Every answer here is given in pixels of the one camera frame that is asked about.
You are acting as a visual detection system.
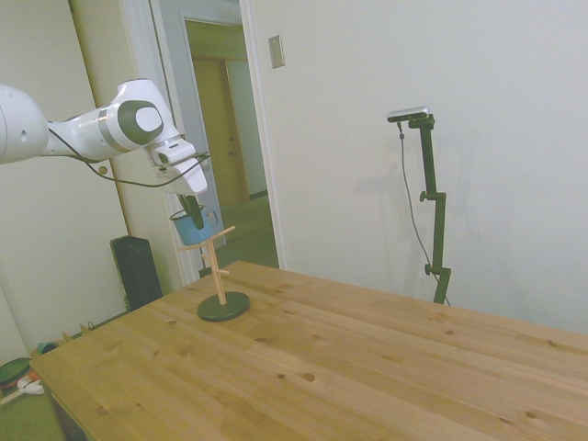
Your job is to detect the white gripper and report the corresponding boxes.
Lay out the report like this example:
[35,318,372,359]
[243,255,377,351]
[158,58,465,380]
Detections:
[150,154,210,230]

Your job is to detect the blue enamel mug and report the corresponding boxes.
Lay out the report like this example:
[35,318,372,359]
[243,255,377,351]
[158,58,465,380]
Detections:
[170,206,221,247]

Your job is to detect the wooden mug tree black base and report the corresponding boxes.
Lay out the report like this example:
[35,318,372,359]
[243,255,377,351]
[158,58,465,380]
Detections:
[177,224,252,322]

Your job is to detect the wooden door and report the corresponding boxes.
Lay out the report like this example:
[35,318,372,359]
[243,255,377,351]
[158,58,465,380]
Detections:
[192,57,252,209]

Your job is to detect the white floor item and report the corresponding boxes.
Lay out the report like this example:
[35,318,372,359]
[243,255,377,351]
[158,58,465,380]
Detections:
[16,376,47,397]

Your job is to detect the green plate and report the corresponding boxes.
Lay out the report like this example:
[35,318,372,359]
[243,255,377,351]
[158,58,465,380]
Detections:
[0,357,34,392]

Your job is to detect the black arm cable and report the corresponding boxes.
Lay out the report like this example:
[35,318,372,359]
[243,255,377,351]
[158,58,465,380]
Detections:
[47,128,211,189]

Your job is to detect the grey wall plate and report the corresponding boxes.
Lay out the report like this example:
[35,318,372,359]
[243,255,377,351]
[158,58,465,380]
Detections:
[267,34,287,71]

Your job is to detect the silver exterior camera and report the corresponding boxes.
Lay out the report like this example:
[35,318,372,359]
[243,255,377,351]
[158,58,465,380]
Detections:
[387,106,434,125]

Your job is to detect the black camera stand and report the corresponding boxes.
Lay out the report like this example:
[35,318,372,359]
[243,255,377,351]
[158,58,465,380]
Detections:
[406,114,453,306]

